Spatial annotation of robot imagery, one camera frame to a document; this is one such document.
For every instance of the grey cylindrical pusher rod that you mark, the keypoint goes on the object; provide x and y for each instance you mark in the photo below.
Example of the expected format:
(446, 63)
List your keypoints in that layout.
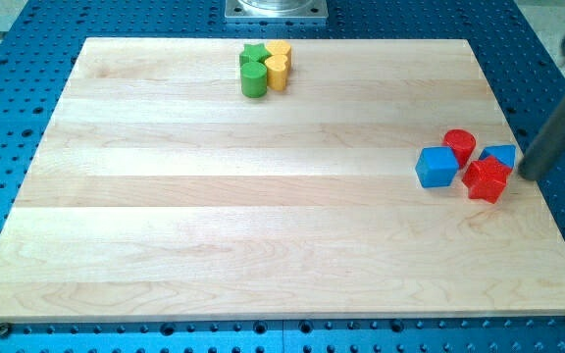
(547, 147)

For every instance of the blue triangle block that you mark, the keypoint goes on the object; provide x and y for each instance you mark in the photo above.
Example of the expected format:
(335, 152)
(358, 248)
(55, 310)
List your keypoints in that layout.
(505, 154)

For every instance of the yellow heart block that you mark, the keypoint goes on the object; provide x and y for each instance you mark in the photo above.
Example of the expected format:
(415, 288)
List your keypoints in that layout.
(277, 72)

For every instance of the red star block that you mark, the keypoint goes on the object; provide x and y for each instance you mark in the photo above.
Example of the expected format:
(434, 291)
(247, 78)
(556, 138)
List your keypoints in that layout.
(486, 179)

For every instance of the red cylinder block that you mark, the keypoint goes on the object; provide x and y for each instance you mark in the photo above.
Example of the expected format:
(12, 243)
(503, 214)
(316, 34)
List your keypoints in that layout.
(462, 143)

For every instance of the blue cube block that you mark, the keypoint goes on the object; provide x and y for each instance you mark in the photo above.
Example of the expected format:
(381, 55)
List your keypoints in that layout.
(436, 167)

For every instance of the yellow hexagon block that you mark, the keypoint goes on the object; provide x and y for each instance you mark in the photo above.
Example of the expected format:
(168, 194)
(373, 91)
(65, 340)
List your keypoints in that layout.
(280, 47)

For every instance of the green cylinder block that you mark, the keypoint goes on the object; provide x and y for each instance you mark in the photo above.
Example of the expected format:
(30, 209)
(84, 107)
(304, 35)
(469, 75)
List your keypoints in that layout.
(253, 79)

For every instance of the green star block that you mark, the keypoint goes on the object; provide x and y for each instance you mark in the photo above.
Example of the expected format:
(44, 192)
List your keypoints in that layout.
(254, 53)

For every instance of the light wooden board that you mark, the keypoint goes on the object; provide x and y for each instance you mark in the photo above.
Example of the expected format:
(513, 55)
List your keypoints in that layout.
(159, 192)

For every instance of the blue perforated table plate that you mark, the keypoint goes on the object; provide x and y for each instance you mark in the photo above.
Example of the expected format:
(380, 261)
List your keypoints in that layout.
(39, 48)

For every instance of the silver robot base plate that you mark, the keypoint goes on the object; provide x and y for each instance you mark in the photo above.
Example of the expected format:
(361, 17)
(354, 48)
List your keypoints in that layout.
(275, 10)

